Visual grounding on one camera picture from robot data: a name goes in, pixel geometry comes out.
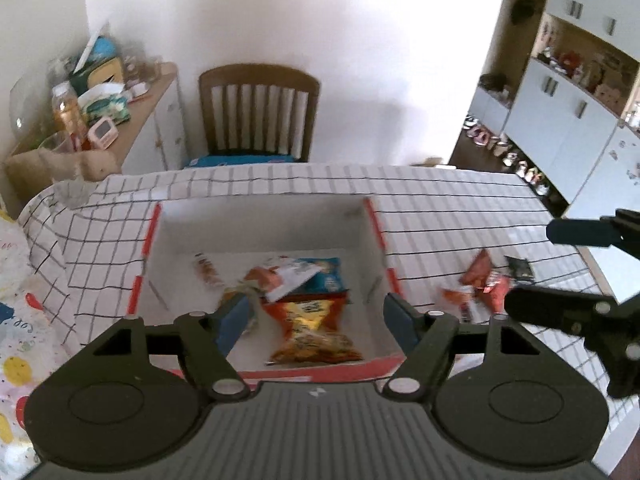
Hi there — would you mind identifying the dark hanging bag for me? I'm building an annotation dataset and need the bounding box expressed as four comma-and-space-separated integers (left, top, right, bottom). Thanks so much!
512, 0, 540, 26

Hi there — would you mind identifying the yellow tissue box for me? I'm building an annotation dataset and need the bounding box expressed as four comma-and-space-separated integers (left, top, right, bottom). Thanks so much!
87, 57, 124, 87

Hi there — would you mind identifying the white sideboard with wooden top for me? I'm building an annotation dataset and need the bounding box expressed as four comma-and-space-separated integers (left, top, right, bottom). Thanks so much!
5, 62, 189, 183

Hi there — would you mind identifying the orange-red chips bag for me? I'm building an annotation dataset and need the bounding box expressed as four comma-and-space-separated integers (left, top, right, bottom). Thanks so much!
263, 292, 364, 367

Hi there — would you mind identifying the pink kitchen timer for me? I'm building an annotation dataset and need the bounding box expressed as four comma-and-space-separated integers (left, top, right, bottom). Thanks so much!
87, 117, 119, 151

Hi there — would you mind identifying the row of shelf ornaments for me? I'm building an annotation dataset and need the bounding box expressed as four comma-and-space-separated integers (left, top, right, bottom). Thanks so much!
537, 25, 640, 116

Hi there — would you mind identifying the red cardboard box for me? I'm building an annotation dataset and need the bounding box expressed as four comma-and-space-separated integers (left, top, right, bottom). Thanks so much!
122, 196, 405, 381

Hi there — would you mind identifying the small black snack packet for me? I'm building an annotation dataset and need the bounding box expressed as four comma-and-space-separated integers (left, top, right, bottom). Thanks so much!
504, 255, 537, 282

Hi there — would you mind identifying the clear glass cup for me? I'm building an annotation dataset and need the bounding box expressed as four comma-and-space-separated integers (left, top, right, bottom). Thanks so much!
37, 131, 77, 157

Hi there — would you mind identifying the white paper tube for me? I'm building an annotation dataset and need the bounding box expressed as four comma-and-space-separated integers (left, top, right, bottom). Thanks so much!
72, 20, 110, 74

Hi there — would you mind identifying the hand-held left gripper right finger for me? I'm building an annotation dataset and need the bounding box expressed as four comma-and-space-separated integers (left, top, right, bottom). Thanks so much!
382, 292, 561, 402

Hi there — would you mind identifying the brown paper bag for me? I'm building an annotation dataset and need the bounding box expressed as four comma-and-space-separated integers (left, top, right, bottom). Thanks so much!
5, 146, 124, 187

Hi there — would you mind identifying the wooden slat-back chair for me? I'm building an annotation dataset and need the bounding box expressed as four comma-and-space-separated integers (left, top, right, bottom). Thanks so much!
198, 63, 321, 163

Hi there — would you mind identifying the white wall cabinet unit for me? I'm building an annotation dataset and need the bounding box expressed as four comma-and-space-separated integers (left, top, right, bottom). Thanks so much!
475, 0, 640, 243

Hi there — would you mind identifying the row of shoes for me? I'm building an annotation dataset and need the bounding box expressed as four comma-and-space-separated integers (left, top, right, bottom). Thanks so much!
462, 114, 552, 197

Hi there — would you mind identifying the white colourful print bag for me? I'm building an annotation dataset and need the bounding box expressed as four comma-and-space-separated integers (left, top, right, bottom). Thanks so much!
0, 210, 81, 466

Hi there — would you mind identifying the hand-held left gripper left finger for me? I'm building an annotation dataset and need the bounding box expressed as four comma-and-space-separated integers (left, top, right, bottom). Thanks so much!
75, 294, 257, 402

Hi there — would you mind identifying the clear glass dome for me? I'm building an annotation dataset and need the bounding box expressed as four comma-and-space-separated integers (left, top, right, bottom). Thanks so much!
10, 59, 57, 147

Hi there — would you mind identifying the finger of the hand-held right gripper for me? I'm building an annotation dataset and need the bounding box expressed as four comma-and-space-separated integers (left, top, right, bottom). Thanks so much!
504, 287, 620, 342
546, 209, 640, 261

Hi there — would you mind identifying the orange drink bottle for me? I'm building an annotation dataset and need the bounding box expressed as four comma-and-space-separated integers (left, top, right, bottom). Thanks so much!
51, 82, 89, 152

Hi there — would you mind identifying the red and white snack packet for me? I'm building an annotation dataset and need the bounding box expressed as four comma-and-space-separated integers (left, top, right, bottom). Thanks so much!
439, 269, 513, 323

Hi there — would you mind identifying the green and white tissue pack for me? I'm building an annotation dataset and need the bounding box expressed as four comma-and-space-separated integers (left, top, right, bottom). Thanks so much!
77, 83, 132, 127

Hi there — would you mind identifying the blue snack packet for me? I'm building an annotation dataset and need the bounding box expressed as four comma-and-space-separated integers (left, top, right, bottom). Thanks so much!
290, 257, 348, 295

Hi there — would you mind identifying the brown bun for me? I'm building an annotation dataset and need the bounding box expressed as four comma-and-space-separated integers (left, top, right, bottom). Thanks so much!
194, 253, 225, 290

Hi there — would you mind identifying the blue chair cushion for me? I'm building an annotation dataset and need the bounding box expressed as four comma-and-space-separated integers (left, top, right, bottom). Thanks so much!
182, 154, 302, 170

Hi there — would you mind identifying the brown-red snack bag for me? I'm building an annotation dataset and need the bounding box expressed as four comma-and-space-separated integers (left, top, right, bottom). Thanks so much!
459, 249, 495, 287

